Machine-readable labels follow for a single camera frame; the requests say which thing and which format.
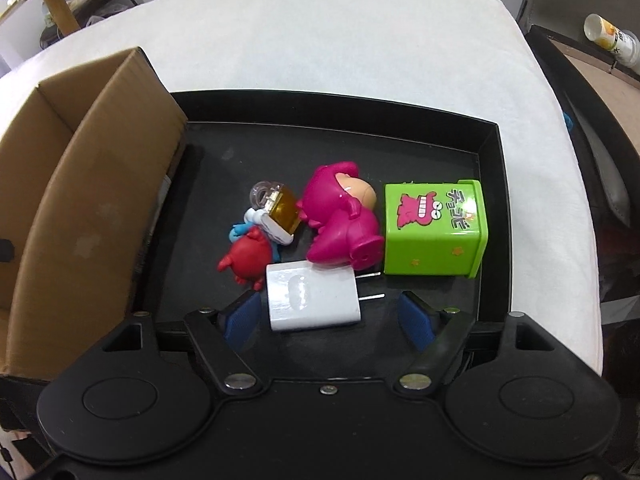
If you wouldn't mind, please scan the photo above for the amber perfume bottle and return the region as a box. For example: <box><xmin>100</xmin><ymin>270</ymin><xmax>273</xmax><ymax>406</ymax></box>
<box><xmin>249</xmin><ymin>181</ymin><xmax>304</xmax><ymax>236</ymax></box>

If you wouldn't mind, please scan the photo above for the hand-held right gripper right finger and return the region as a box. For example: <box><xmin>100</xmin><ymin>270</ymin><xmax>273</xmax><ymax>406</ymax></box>
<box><xmin>394</xmin><ymin>291</ymin><xmax>558</xmax><ymax>395</ymax></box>

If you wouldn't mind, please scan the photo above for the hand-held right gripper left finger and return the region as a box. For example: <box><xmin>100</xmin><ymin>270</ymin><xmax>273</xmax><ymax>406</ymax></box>
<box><xmin>100</xmin><ymin>292</ymin><xmax>266</xmax><ymax>395</ymax></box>

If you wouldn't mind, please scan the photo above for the green printed square box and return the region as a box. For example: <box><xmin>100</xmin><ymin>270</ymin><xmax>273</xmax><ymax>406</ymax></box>
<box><xmin>382</xmin><ymin>179</ymin><xmax>486</xmax><ymax>280</ymax></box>

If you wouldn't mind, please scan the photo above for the brown cardboard box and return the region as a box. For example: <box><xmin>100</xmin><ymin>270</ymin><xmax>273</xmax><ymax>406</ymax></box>
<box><xmin>0</xmin><ymin>46</ymin><xmax>190</xmax><ymax>382</ymax></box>

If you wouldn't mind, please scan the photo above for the white yellow paper cup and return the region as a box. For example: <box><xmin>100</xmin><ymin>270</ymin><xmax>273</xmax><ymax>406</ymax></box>
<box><xmin>583</xmin><ymin>13</ymin><xmax>640</xmax><ymax>71</ymax></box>

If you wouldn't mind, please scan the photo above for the white padded blanket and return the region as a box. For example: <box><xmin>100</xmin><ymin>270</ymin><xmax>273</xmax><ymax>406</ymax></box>
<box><xmin>0</xmin><ymin>0</ymin><xmax>604</xmax><ymax>377</ymax></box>

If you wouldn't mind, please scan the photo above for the white charger plug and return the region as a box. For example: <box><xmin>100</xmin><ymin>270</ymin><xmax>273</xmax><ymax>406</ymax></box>
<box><xmin>265</xmin><ymin>260</ymin><xmax>387</xmax><ymax>333</ymax></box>

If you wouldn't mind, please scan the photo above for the black rimmed round table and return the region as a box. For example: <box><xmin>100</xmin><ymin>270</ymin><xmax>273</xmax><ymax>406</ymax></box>
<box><xmin>524</xmin><ymin>24</ymin><xmax>640</xmax><ymax>311</ymax></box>

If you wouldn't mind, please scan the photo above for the small blue toy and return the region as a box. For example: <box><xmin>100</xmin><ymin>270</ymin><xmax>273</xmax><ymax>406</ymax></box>
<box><xmin>228</xmin><ymin>220</ymin><xmax>256</xmax><ymax>244</ymax></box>

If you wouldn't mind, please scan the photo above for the red round toy figure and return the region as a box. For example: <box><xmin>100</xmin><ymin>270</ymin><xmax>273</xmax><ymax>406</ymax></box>
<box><xmin>217</xmin><ymin>226</ymin><xmax>274</xmax><ymax>292</ymax></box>

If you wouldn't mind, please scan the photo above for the small white printed toy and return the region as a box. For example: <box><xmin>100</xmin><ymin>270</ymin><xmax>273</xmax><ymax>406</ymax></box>
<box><xmin>243</xmin><ymin>208</ymin><xmax>296</xmax><ymax>246</ymax></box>

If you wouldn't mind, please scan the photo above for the grey cushion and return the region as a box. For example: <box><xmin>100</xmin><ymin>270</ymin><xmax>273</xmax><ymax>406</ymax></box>
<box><xmin>575</xmin><ymin>105</ymin><xmax>632</xmax><ymax>226</ymax></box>

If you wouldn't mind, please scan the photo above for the black tray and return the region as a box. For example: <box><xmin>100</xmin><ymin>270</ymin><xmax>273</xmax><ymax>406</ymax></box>
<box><xmin>131</xmin><ymin>90</ymin><xmax>514</xmax><ymax>357</ymax></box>

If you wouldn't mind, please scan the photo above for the pink figurine toy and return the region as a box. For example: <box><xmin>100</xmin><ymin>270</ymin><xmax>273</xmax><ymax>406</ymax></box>
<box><xmin>296</xmin><ymin>161</ymin><xmax>386</xmax><ymax>269</ymax></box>

